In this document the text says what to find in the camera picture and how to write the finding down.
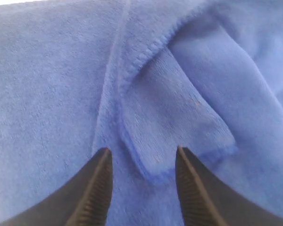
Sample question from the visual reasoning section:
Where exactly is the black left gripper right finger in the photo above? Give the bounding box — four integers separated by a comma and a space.
175, 146, 283, 226

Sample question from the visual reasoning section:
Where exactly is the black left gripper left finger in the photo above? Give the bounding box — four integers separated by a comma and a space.
0, 148, 113, 226

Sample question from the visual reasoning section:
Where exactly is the blue microfiber towel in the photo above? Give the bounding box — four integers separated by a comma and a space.
0, 0, 283, 226

